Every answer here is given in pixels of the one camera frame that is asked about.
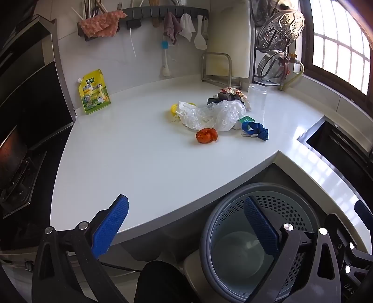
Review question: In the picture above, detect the bundle of chopsticks and cutlery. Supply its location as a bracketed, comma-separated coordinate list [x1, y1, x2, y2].
[71, 0, 123, 22]

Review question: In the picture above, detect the black range hood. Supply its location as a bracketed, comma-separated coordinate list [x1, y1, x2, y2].
[0, 14, 76, 146]

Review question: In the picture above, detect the gas valve with hose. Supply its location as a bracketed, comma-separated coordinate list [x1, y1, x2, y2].
[278, 54, 305, 91]

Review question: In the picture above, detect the yellow plastic lid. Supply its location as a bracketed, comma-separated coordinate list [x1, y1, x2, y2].
[170, 103, 196, 117]

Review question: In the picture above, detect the metal cutting board holder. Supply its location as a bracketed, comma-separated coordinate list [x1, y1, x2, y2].
[201, 52, 242, 88]

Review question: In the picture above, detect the white cutting board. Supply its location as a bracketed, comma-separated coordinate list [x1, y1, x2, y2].
[205, 0, 252, 79]

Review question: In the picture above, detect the white rice paddle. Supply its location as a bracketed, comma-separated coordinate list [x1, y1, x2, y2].
[194, 15, 207, 50]

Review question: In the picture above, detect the yellow green seasoning pouch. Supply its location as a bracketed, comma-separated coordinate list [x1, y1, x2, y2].
[77, 69, 112, 115]

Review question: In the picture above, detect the green and white box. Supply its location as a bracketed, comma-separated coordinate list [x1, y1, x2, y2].
[237, 115, 256, 127]

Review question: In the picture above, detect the metal steamer basket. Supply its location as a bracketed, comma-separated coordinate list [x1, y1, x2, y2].
[258, 9, 305, 52]

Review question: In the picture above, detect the grey perforated trash bin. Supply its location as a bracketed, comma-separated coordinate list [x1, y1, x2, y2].
[200, 183, 321, 295]

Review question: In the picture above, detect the white cloth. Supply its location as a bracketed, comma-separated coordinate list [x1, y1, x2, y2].
[178, 13, 196, 42]

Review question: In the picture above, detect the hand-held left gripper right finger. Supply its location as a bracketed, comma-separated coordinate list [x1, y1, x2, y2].
[243, 196, 342, 303]

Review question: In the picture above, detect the printed snack wrapper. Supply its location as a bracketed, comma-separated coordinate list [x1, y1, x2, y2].
[217, 87, 248, 102]

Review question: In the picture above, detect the clear plastic bag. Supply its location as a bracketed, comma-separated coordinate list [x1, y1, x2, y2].
[178, 100, 247, 131]

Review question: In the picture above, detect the mauve cloth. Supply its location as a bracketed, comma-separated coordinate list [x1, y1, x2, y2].
[162, 12, 183, 45]

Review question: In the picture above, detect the black sink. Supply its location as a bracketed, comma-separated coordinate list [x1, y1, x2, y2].
[297, 115, 373, 190]

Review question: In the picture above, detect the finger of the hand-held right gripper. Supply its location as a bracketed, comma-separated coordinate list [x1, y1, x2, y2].
[353, 200, 373, 226]
[329, 213, 357, 251]

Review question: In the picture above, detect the pink dish cloth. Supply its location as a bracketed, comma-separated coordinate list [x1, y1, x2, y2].
[80, 10, 128, 38]

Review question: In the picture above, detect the white blue bottle brush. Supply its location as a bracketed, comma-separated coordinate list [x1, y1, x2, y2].
[161, 41, 171, 77]

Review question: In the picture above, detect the red plastic bag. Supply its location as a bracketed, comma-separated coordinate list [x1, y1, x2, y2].
[196, 127, 218, 144]

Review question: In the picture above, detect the dark wall rack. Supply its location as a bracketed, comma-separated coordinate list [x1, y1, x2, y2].
[77, 7, 210, 41]

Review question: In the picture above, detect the clear plastic cup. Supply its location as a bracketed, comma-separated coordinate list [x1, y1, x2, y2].
[247, 84, 268, 124]

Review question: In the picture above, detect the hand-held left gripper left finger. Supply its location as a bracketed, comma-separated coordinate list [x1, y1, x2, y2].
[31, 194, 137, 303]

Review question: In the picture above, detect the black stove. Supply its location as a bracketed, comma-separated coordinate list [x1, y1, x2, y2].
[0, 125, 48, 219]

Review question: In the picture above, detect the window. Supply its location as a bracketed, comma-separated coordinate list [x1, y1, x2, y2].
[300, 0, 373, 95]

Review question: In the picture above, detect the black wire rack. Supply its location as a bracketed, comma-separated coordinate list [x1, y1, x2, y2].
[251, 0, 292, 86]

